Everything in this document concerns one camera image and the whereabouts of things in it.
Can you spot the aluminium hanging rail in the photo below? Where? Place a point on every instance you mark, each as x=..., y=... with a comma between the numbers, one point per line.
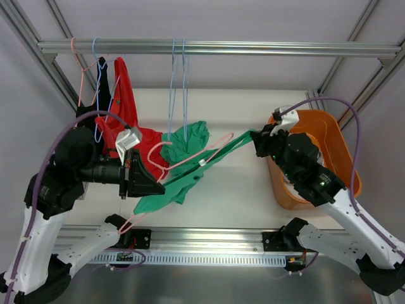
x=243, y=48

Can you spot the black tank top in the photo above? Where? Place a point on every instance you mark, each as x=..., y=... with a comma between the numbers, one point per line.
x=89, y=122

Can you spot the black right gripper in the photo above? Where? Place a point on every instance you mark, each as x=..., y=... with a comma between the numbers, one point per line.
x=266, y=143

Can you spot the light blue wire hanger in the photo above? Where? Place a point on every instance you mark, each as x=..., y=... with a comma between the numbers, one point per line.
x=185, y=89

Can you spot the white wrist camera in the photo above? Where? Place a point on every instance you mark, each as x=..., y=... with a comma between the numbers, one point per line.
x=285, y=119
x=126, y=140

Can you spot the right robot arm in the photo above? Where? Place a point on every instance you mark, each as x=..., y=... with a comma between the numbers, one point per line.
x=374, y=253

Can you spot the black mounting plate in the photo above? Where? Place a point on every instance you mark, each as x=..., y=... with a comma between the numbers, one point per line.
x=273, y=241
x=135, y=239

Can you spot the orange plastic basket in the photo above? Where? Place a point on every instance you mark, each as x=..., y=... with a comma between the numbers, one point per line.
x=335, y=145

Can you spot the slotted white cable duct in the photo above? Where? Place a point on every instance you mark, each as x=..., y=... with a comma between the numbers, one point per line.
x=186, y=259

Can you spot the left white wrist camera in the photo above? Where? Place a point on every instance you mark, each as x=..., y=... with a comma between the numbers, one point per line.
x=126, y=140

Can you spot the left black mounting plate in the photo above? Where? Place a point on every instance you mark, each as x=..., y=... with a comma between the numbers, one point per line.
x=135, y=239

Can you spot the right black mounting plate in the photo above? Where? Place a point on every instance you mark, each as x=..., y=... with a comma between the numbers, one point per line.
x=273, y=241

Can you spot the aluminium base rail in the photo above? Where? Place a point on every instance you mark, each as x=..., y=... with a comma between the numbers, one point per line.
x=204, y=240

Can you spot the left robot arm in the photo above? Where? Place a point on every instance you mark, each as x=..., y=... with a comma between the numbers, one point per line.
x=38, y=274

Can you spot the red tank top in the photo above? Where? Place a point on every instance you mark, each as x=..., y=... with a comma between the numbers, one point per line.
x=124, y=106

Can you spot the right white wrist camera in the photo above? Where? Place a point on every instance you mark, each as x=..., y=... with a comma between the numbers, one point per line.
x=285, y=119

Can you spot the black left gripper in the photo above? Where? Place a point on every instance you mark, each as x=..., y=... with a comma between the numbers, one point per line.
x=125, y=174

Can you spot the green tank top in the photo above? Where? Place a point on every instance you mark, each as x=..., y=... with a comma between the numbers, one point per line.
x=187, y=152

